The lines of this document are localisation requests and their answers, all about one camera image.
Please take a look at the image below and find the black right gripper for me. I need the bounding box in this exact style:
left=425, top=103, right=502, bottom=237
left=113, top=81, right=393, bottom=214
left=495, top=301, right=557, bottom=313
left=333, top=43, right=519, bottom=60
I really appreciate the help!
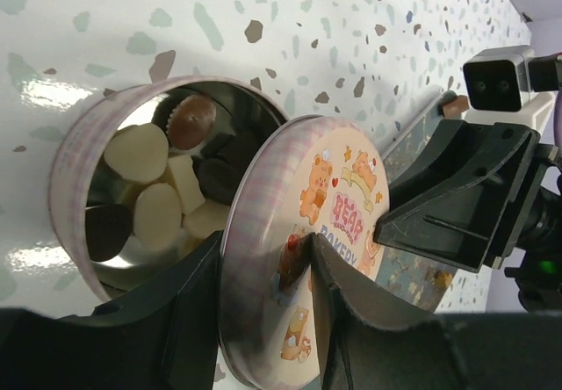
left=374, top=119, right=561, bottom=311

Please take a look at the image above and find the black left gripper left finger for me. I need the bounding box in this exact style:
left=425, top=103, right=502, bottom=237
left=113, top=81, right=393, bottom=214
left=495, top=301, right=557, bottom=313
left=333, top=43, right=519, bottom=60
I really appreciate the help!
left=1, top=232, right=222, bottom=389

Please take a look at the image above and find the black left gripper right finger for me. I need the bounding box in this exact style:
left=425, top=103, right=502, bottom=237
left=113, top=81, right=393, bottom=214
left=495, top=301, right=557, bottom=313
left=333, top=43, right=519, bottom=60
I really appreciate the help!
left=306, top=233, right=561, bottom=389

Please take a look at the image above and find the white heart chocolate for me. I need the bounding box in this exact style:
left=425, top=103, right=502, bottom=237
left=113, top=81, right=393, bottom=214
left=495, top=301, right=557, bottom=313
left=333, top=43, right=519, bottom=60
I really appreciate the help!
left=133, top=183, right=182, bottom=252
left=103, top=123, right=169, bottom=184

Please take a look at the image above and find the white oval chocolate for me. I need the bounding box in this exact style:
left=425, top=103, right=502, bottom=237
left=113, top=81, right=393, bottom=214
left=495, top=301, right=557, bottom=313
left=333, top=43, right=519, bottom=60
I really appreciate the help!
left=183, top=200, right=230, bottom=240

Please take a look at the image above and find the round metal tin lid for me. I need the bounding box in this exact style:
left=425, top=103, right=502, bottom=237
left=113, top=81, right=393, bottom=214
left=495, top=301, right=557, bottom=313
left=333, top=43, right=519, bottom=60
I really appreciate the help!
left=219, top=116, right=389, bottom=389

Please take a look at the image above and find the dark round chocolate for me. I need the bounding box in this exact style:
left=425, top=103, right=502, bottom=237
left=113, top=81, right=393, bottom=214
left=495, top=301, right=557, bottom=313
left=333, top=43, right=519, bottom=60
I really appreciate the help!
left=201, top=131, right=261, bottom=175

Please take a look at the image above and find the white cube chocolate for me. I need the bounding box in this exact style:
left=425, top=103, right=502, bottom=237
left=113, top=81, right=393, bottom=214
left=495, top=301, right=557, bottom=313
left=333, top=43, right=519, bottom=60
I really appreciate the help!
left=167, top=155, right=205, bottom=215

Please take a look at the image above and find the brown chocolate at tray corner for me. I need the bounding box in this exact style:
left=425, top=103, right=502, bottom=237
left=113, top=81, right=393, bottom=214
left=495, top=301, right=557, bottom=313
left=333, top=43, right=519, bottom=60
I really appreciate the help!
left=440, top=95, right=470, bottom=119

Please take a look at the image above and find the blossom pattern teal tray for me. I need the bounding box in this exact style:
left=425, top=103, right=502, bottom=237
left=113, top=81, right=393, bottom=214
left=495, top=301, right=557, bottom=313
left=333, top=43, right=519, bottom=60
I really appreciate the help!
left=376, top=91, right=468, bottom=312

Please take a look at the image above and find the round metal tin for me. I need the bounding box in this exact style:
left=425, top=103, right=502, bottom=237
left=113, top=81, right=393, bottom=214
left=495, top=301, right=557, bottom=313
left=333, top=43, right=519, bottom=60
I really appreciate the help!
left=48, top=76, right=287, bottom=301

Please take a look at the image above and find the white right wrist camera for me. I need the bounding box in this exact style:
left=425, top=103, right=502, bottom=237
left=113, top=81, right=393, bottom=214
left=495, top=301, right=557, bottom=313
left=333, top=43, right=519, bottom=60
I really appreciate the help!
left=463, top=45, right=561, bottom=133

